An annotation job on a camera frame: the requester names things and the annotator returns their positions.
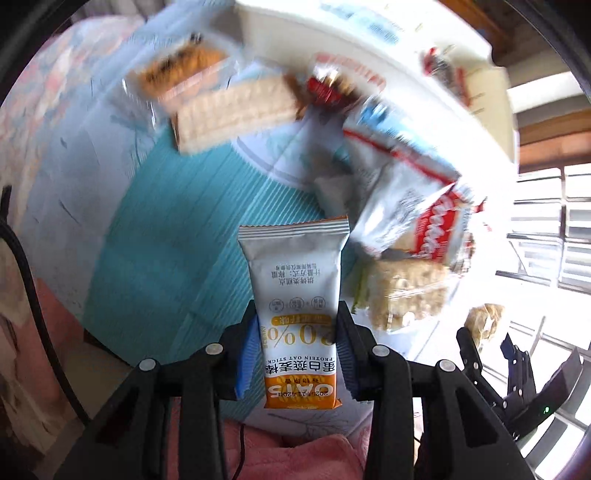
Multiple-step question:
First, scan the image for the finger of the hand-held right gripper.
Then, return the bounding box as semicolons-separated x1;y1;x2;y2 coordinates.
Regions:
456;327;504;409
501;333;536;402

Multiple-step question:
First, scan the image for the red nut candy packet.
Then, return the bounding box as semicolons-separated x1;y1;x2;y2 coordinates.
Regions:
286;65;370;112

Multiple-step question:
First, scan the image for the window with metal grille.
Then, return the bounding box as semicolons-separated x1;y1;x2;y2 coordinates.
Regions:
496;161;591;462

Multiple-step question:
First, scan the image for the clear nut candy packet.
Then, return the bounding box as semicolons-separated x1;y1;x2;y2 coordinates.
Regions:
464;302;506;352

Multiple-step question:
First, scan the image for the pink towel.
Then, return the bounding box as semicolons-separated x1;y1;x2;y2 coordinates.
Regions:
164;397;375;480

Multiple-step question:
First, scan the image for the dark snack red packet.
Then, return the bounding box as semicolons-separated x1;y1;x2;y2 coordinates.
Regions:
420;46;476;109

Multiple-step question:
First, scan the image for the floral blanket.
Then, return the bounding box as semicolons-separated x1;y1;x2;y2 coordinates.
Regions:
0;18;158;195

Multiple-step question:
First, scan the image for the orange cracker clear packet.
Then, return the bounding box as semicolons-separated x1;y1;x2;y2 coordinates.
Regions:
122;32;232;125

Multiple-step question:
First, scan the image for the white plastic basket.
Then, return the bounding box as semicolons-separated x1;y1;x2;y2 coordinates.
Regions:
233;0;520;162

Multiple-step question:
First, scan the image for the black cable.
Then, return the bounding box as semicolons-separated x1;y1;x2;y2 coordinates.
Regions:
0;185;93;430

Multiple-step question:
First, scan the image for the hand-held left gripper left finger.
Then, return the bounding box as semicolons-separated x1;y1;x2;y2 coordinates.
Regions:
53;300;262;480

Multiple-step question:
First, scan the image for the wooden window frame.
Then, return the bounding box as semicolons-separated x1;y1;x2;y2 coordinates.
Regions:
480;0;591;171

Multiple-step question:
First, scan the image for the light blue white packet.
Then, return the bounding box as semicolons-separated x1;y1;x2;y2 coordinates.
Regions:
342;95;462;185

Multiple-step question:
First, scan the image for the rice crisp green-edged packet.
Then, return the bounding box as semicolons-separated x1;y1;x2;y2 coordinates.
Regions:
353;258;451;333

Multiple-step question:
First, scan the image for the silver red-edged packet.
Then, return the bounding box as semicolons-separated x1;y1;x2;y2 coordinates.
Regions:
355;161;455;257

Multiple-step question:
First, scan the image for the orange white oat bar packet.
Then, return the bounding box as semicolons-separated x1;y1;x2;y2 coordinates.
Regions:
238;216;350;411

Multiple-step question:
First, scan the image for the beige wafer packet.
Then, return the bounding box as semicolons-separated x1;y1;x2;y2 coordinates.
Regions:
171;74;308;155

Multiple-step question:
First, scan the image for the tree print tablecloth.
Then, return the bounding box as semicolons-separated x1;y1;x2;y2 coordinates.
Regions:
18;0;522;444

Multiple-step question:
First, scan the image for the red white snack packet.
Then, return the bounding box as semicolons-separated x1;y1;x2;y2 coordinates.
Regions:
409;182;488;268

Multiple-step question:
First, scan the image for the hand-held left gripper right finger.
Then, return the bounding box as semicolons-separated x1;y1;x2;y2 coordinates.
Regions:
336;300;536;480

